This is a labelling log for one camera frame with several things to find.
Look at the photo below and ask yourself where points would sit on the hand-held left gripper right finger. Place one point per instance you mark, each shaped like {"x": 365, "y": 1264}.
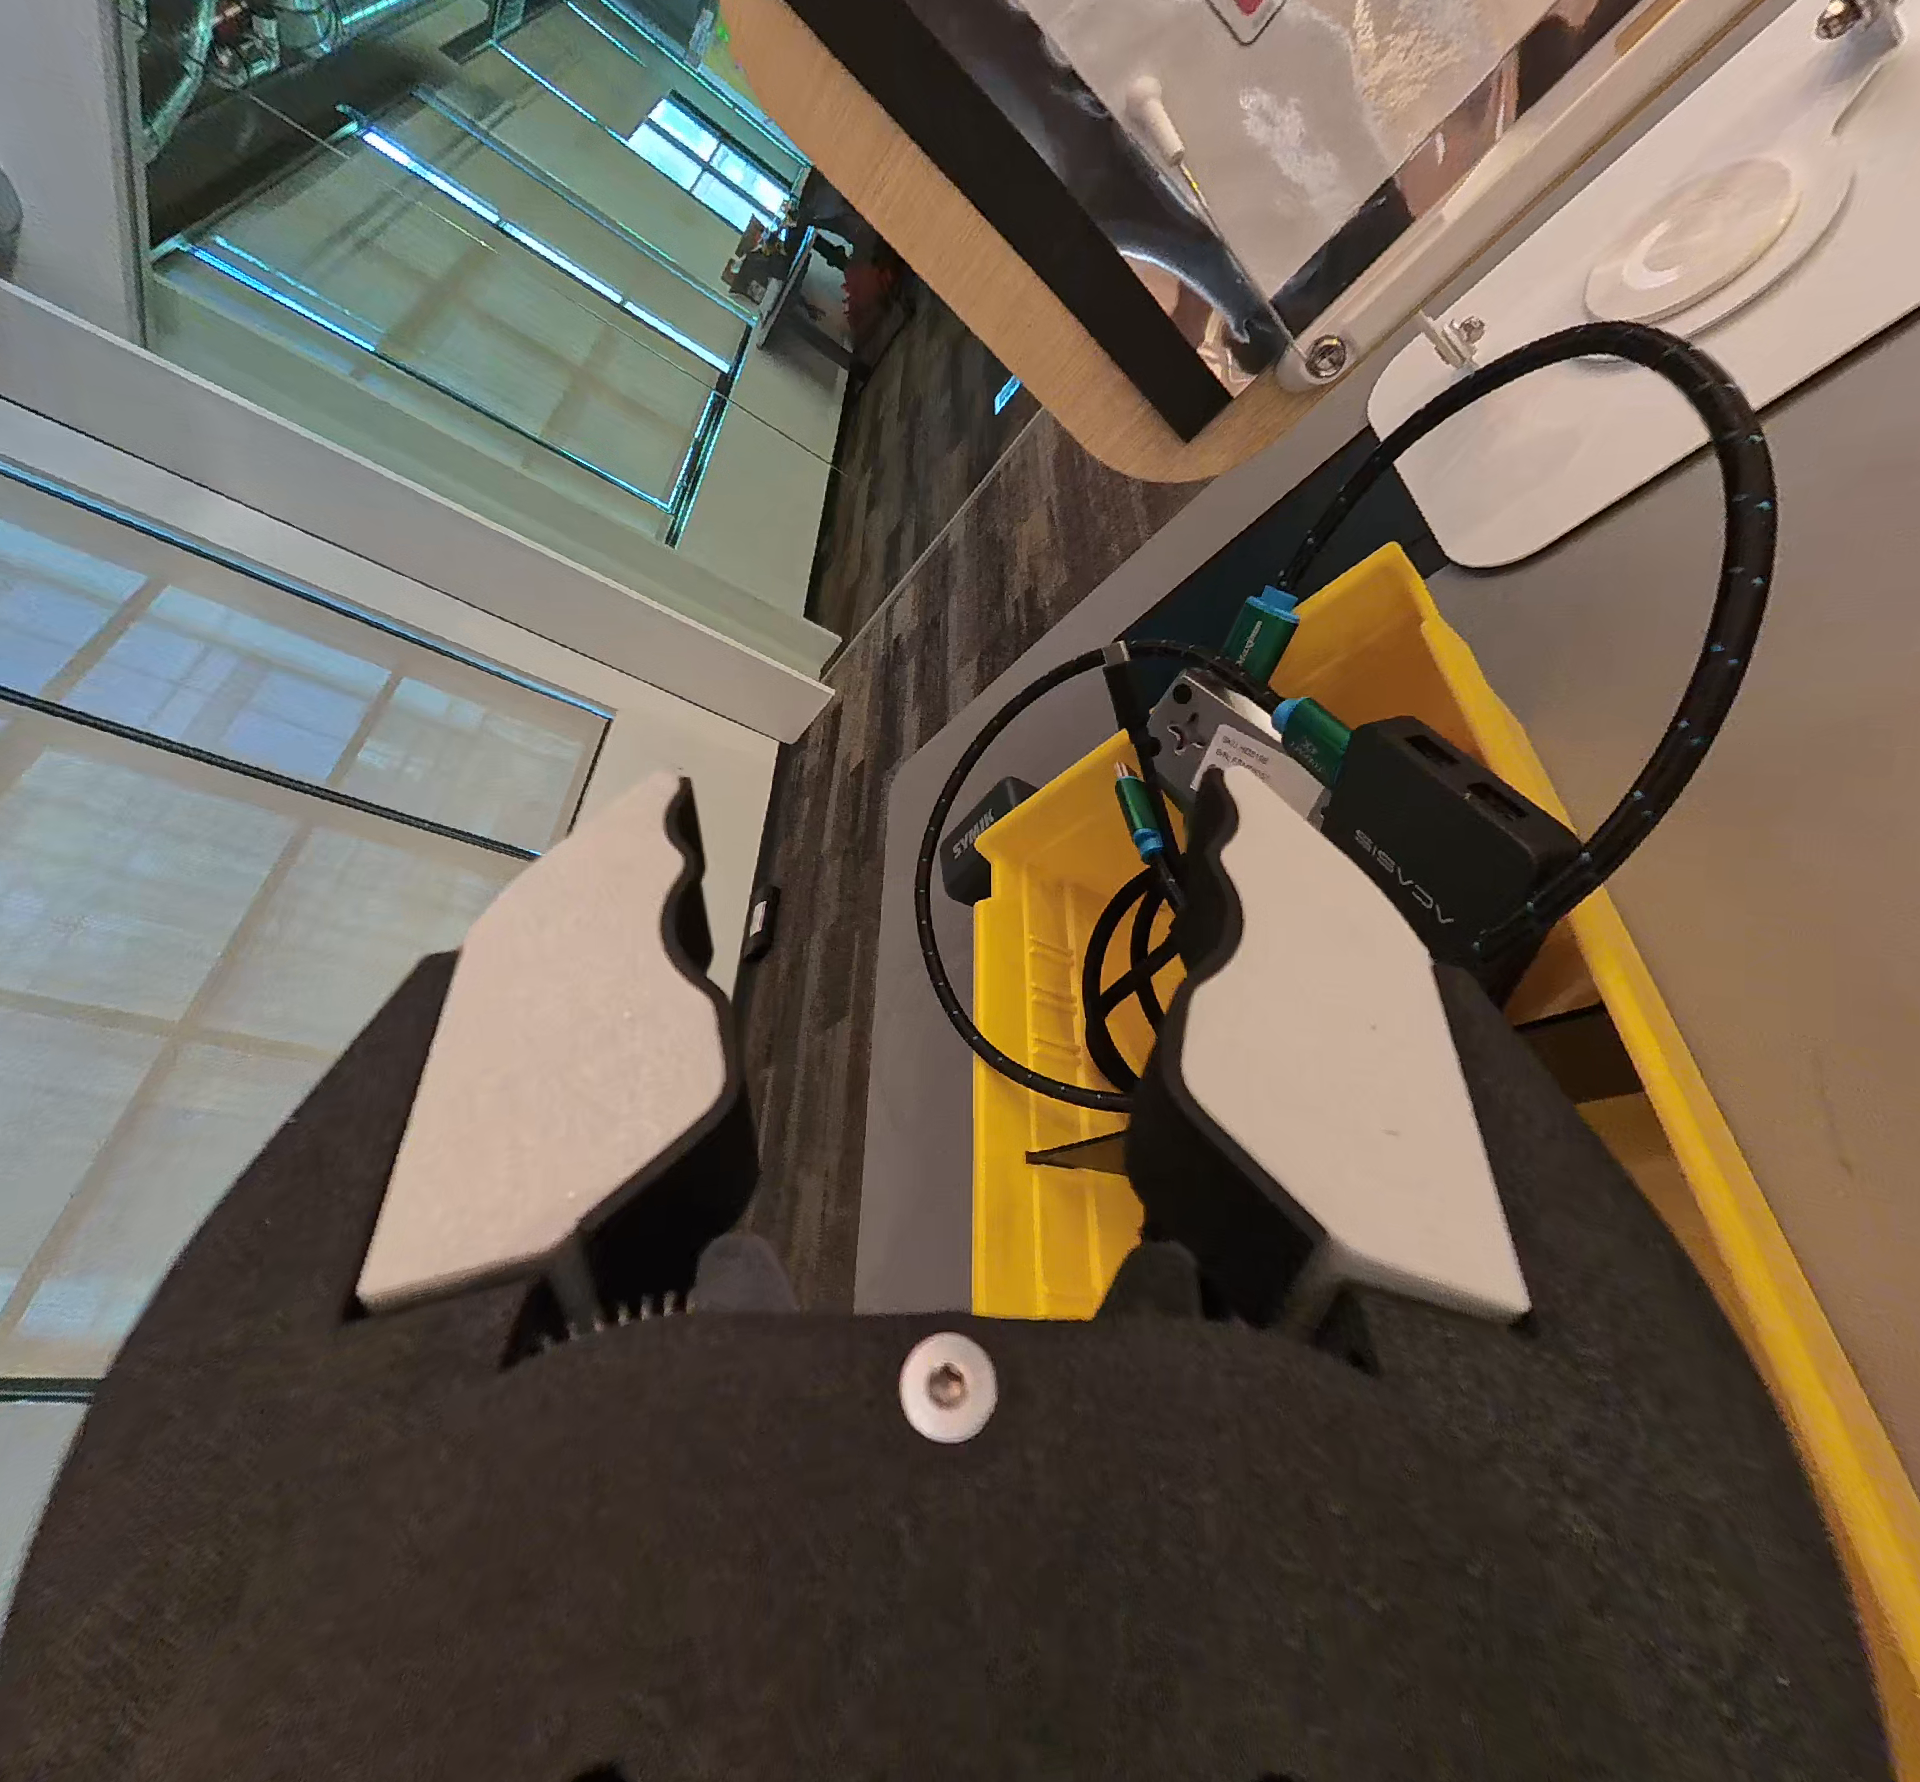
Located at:
{"x": 1335, "y": 1063}

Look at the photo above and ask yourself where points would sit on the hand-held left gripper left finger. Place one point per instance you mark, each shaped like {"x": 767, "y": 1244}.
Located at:
{"x": 556, "y": 1063}

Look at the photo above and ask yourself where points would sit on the black adapter hub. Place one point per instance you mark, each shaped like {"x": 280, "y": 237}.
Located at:
{"x": 1441, "y": 823}

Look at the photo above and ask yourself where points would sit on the yellow plastic bin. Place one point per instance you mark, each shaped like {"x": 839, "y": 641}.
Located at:
{"x": 1050, "y": 1244}

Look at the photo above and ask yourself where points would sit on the silver adapter hub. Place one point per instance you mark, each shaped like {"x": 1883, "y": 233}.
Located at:
{"x": 1201, "y": 740}

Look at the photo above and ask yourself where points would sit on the black bin divider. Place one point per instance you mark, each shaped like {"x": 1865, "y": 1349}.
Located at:
{"x": 1088, "y": 1150}

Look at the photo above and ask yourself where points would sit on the white sign stand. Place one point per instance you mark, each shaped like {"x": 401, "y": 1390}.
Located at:
{"x": 1531, "y": 463}

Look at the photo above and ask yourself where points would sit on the framed instruction sign board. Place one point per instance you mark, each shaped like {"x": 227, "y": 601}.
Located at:
{"x": 1351, "y": 14}

